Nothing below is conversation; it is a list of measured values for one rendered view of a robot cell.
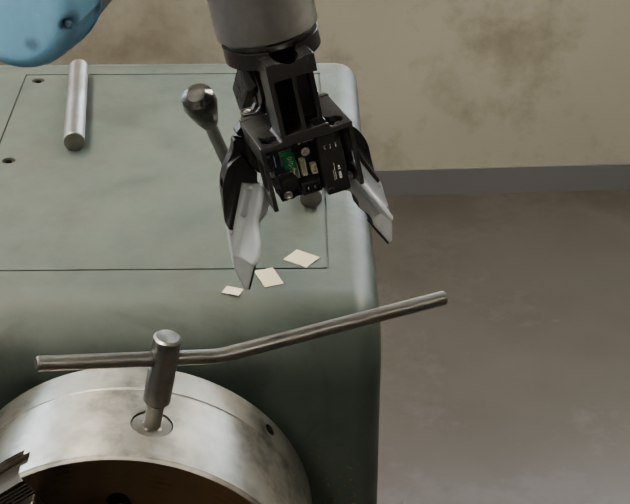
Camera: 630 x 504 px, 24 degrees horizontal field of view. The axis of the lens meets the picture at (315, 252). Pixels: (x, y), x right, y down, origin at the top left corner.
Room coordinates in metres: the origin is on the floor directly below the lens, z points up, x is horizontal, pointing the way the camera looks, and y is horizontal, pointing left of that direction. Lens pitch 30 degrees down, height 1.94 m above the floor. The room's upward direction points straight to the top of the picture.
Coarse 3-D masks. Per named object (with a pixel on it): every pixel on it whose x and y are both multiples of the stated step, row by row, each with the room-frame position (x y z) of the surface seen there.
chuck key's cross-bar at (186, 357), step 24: (360, 312) 0.99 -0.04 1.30; (384, 312) 0.99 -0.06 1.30; (408, 312) 1.00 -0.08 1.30; (288, 336) 0.97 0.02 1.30; (312, 336) 0.97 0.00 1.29; (48, 360) 0.90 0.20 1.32; (72, 360) 0.91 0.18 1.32; (96, 360) 0.91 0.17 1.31; (120, 360) 0.92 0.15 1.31; (144, 360) 0.92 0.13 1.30; (192, 360) 0.94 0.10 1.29; (216, 360) 0.94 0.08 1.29
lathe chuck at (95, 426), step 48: (0, 432) 0.97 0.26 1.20; (48, 432) 0.93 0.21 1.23; (96, 432) 0.92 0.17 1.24; (192, 432) 0.94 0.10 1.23; (240, 432) 0.96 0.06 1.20; (48, 480) 0.89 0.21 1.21; (96, 480) 0.89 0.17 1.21; (144, 480) 0.89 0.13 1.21; (192, 480) 0.89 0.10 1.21; (240, 480) 0.90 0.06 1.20; (288, 480) 0.96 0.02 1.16
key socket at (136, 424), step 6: (144, 414) 0.95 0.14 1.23; (132, 420) 0.94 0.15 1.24; (138, 420) 0.94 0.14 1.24; (162, 420) 0.94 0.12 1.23; (168, 420) 0.94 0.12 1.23; (132, 426) 0.93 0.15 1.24; (138, 426) 0.93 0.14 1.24; (162, 426) 0.94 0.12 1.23; (168, 426) 0.94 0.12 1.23; (138, 432) 0.92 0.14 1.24; (144, 432) 0.92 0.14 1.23; (150, 432) 0.93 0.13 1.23; (156, 432) 0.93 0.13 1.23; (162, 432) 0.93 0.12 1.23; (168, 432) 0.93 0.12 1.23
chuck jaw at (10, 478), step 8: (16, 464) 0.92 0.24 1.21; (8, 472) 0.91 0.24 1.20; (16, 472) 0.91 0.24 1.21; (0, 480) 0.91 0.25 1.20; (8, 480) 0.90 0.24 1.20; (16, 480) 0.89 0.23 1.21; (0, 488) 0.90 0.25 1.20; (8, 488) 0.89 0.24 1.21; (16, 488) 0.89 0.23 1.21; (24, 488) 0.89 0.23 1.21; (0, 496) 0.89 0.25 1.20; (8, 496) 0.89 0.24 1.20; (16, 496) 0.89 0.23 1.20; (24, 496) 0.89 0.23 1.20; (32, 496) 0.88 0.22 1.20
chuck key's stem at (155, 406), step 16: (160, 336) 0.93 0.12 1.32; (176, 336) 0.94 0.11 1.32; (160, 352) 0.92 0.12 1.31; (176, 352) 0.93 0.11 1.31; (160, 368) 0.92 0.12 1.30; (176, 368) 0.93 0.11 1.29; (160, 384) 0.92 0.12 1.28; (144, 400) 0.93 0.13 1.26; (160, 400) 0.92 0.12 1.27; (160, 416) 0.93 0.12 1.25
